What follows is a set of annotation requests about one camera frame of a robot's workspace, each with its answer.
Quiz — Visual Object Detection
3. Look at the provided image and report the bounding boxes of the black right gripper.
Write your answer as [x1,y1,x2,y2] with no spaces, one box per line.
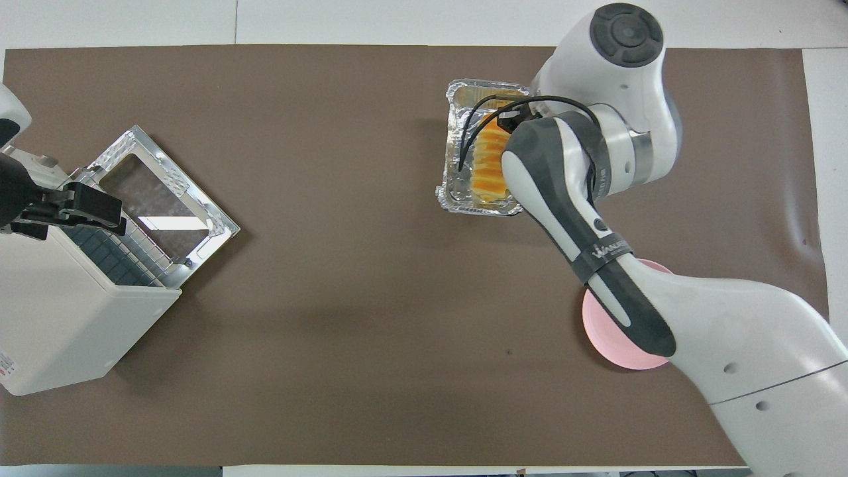
[497,108,534,133]

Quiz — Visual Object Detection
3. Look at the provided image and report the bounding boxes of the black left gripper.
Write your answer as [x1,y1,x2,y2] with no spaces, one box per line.
[0,156,127,239]

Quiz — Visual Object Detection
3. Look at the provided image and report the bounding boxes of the golden croissant bread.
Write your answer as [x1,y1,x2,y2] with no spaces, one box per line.
[472,113,512,203]

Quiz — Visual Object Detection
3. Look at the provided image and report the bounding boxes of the aluminium foil tray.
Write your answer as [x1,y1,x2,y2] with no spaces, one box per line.
[435,79,532,217]

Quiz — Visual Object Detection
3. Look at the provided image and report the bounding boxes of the glass oven door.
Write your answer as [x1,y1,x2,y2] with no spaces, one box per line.
[86,125,240,290]

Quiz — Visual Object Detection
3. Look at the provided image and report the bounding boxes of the white toaster oven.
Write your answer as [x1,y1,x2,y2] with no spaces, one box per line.
[0,147,183,397]

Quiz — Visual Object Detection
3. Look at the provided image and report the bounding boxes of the brown table mat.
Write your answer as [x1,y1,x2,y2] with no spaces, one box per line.
[0,44,829,466]

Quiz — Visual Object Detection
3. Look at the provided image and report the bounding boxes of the pink round plate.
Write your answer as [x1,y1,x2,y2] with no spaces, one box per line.
[582,258,674,370]

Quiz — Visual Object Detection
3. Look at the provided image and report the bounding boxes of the metal oven wire rack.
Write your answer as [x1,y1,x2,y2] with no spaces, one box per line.
[66,169,174,287]

